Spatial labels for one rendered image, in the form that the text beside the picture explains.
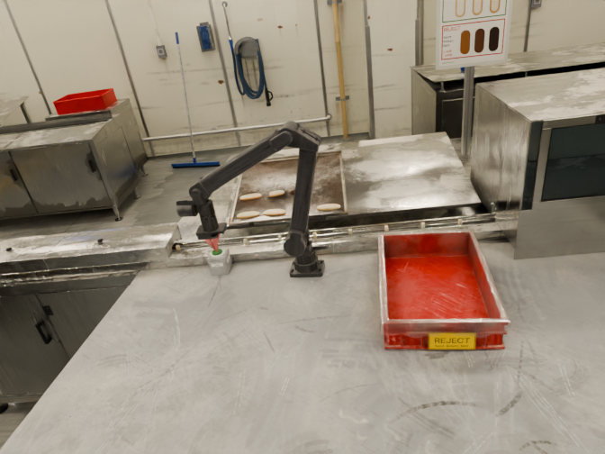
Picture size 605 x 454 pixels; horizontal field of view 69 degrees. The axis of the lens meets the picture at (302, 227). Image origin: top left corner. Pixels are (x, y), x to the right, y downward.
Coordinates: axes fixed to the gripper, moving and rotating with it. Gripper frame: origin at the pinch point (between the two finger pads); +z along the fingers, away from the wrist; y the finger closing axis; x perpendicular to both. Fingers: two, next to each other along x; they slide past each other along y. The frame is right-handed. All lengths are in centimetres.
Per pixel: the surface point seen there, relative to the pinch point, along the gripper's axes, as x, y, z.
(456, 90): 178, 133, -3
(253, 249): 6.3, 12.1, 5.2
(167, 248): 6.8, -21.3, 1.4
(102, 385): -53, -24, 9
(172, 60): 383, -127, -23
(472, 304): -31, 84, 9
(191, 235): 29.5, -19.9, 9.3
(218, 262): -3.4, 0.5, 3.7
